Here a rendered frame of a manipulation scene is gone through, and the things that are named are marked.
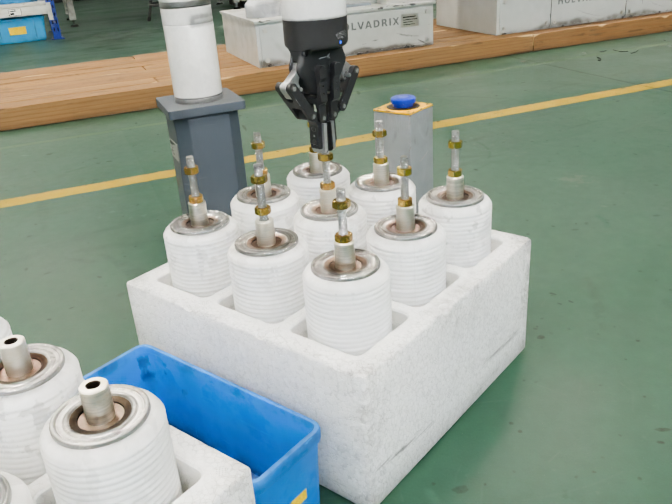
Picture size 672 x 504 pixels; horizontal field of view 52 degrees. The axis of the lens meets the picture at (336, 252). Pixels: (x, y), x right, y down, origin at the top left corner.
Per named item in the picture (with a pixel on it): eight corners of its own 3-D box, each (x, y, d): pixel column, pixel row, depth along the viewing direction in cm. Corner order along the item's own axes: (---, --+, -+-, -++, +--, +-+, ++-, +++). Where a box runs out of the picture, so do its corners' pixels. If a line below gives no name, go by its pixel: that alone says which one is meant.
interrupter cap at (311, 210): (349, 198, 94) (349, 193, 94) (365, 218, 88) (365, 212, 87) (295, 206, 93) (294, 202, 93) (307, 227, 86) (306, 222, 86)
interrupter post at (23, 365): (0, 375, 61) (-10, 343, 59) (25, 362, 62) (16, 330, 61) (15, 384, 59) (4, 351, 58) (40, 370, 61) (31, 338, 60)
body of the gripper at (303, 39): (313, 16, 75) (319, 103, 79) (362, 6, 80) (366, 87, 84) (264, 14, 79) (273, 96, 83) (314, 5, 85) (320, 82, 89)
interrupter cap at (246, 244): (255, 265, 77) (254, 259, 77) (223, 245, 83) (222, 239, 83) (311, 245, 81) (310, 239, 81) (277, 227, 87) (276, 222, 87)
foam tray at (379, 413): (149, 394, 99) (124, 282, 91) (322, 284, 126) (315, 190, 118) (371, 514, 76) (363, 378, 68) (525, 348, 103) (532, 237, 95)
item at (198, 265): (231, 318, 103) (214, 204, 95) (267, 343, 96) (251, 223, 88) (172, 342, 98) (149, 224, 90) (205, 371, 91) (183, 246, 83)
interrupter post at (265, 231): (263, 251, 81) (260, 225, 79) (253, 245, 82) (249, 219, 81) (280, 245, 82) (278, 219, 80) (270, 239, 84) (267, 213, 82)
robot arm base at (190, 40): (171, 98, 137) (155, 6, 129) (216, 91, 140) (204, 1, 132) (180, 107, 129) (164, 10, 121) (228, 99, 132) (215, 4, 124)
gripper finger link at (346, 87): (356, 63, 86) (337, 105, 85) (364, 71, 87) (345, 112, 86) (340, 62, 87) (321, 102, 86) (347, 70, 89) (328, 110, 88)
